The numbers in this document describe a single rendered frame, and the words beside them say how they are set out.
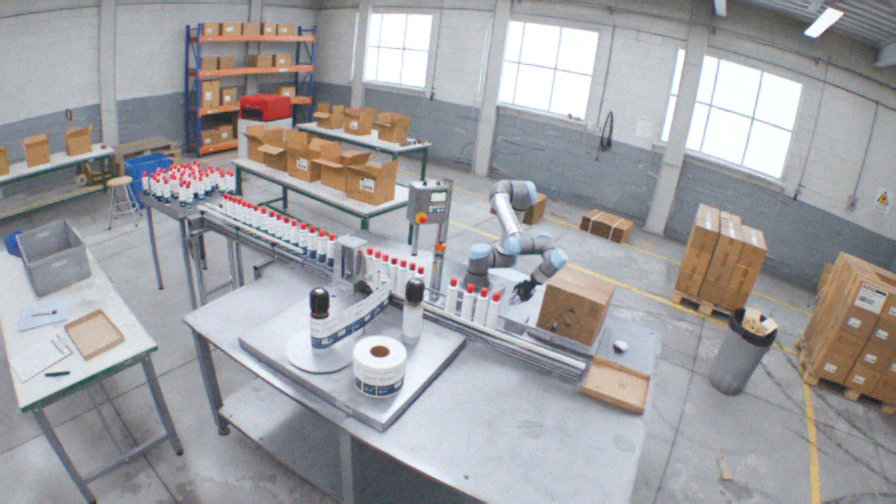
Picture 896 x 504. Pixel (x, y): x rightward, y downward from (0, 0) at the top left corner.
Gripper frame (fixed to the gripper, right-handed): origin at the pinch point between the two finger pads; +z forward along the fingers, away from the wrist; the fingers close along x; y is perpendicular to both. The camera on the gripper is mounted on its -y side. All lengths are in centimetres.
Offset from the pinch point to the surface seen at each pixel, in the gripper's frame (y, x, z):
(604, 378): -3, 56, -6
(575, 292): -19.3, 18.1, -17.0
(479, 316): 2.9, -5.5, 16.6
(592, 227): -427, 19, 95
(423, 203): 0, -61, -3
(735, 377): -155, 179, -4
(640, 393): -2, 72, -15
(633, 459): 40, 76, -16
